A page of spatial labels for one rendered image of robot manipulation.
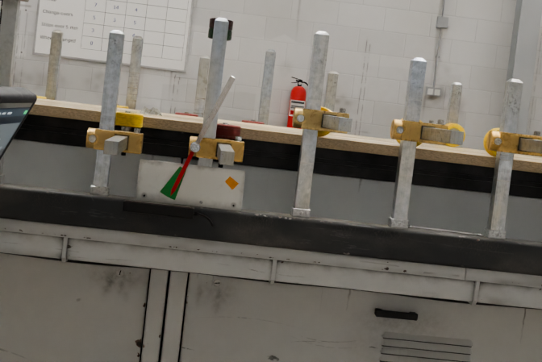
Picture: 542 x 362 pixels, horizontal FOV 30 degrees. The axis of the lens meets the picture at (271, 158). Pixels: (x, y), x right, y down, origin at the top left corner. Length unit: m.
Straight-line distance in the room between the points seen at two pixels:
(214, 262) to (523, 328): 0.93
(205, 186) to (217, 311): 0.45
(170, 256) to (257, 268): 0.22
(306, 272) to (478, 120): 7.54
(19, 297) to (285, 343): 0.73
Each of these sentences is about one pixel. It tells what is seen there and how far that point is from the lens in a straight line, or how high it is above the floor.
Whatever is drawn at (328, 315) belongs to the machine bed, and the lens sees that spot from 2.83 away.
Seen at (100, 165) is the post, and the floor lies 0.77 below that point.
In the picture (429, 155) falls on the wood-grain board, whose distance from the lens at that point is 2.73.
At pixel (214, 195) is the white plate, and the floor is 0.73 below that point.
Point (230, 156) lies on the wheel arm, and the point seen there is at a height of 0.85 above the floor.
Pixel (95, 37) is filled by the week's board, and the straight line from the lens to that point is 9.69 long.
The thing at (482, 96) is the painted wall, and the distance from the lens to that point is 10.03.
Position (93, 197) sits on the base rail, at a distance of 2.50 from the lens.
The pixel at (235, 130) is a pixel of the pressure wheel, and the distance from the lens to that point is 2.54.
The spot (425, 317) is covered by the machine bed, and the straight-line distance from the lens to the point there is 2.88.
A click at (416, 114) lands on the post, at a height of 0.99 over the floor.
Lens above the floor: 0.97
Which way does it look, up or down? 3 degrees down
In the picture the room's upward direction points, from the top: 7 degrees clockwise
